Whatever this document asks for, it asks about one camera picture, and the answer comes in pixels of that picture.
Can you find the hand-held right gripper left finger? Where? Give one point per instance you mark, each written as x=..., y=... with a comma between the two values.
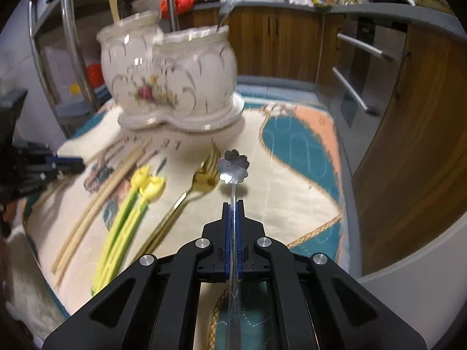
x=228, y=233

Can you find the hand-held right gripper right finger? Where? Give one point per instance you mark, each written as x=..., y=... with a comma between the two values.
x=239, y=233

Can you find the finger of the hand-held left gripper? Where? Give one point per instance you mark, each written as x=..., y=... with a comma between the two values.
x=34, y=182
x=65, y=161

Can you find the wooden chopstick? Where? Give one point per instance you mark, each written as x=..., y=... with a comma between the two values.
x=113, y=0
x=101, y=204
x=86, y=242

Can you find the silver flower-head spoon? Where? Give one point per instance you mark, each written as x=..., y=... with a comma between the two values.
x=233, y=169

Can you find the white floral ceramic utensil holder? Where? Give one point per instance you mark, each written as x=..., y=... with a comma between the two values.
x=175, y=76

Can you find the printed beige teal table mat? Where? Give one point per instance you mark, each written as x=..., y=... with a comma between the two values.
x=292, y=189

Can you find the large red plastic bag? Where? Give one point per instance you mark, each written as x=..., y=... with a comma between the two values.
x=95, y=76

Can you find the stainless steel storage rack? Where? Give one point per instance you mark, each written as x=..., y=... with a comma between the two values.
x=71, y=25

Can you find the built-in steel oven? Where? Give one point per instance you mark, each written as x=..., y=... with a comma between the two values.
x=350, y=80

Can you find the wooden lower kitchen cabinets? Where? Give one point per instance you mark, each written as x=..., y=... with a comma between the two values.
x=277, y=43

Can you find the silver metal utensil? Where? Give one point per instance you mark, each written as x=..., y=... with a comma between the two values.
x=223, y=16

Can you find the grey kitchen countertop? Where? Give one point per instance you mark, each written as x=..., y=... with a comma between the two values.
x=365, y=10

